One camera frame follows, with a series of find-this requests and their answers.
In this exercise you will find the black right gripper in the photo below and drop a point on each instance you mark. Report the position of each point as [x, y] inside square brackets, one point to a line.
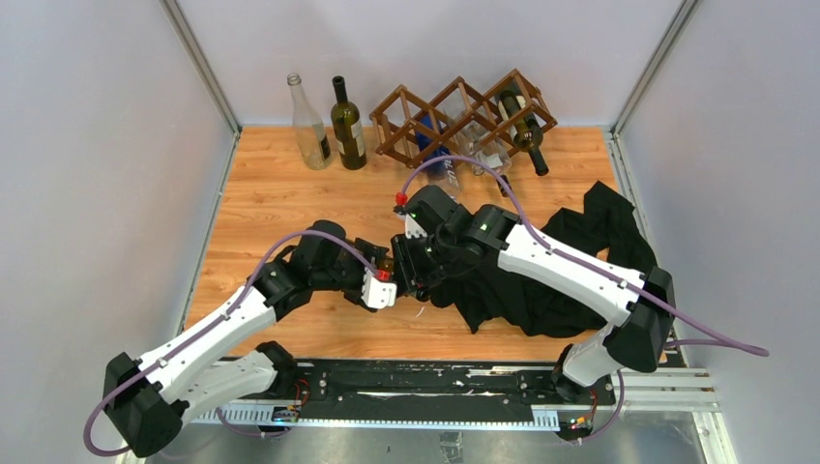
[405, 262]

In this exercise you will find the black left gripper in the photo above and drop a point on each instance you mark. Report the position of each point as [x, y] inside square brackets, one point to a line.
[367, 254]

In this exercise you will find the tall clear glass bottle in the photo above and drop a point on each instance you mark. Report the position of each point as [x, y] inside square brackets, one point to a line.
[310, 131]

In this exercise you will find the dark green wine bottle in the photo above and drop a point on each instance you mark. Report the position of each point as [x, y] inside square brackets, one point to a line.
[348, 128]

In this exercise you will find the brown bottle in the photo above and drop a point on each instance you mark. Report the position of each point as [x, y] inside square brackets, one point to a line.
[386, 265]

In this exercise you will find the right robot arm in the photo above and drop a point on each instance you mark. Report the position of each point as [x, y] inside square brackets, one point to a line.
[635, 344]

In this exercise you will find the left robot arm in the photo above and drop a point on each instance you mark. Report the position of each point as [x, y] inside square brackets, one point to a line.
[149, 399]

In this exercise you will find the blue labelled clear bottle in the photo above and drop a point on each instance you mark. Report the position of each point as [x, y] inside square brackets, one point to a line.
[442, 173]

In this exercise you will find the small clear glass bottle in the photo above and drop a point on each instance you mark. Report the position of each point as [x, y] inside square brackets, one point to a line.
[493, 153]

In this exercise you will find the brown wooden wine rack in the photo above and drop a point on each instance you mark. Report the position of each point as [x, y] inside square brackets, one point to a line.
[398, 116]

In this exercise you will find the dark green bottle right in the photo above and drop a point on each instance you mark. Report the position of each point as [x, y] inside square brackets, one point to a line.
[526, 134]

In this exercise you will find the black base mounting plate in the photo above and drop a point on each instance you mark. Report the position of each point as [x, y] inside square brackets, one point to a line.
[432, 391]

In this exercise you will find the black cloth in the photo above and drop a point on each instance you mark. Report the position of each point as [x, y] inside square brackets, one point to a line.
[565, 300]

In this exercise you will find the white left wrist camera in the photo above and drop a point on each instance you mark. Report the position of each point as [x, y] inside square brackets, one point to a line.
[379, 291]

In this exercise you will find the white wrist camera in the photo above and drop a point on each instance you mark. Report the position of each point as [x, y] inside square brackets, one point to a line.
[412, 230]
[379, 291]

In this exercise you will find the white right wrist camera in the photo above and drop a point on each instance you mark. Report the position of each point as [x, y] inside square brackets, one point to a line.
[412, 230]

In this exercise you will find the aluminium frame rail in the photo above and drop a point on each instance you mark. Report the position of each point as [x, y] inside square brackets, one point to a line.
[673, 389]

